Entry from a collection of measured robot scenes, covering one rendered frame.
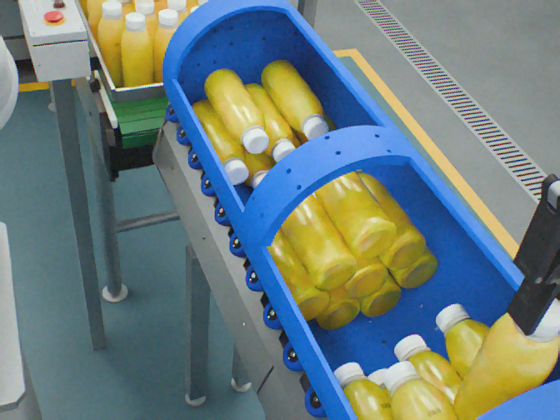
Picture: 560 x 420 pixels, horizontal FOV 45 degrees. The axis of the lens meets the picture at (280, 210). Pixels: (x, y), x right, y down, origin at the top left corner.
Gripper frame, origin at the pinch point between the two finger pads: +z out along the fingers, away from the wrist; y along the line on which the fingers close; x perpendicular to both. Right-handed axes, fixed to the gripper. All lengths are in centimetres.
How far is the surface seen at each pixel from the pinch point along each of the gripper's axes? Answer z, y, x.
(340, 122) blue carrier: 26, 13, 59
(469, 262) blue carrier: 22.7, 13.7, 20.9
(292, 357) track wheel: 35.6, -10.7, 22.1
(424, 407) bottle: 19.4, -6.1, 2.3
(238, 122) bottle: 21, -7, 57
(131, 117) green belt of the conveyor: 42, -17, 91
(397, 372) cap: 20.8, -5.8, 7.8
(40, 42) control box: 24, -32, 93
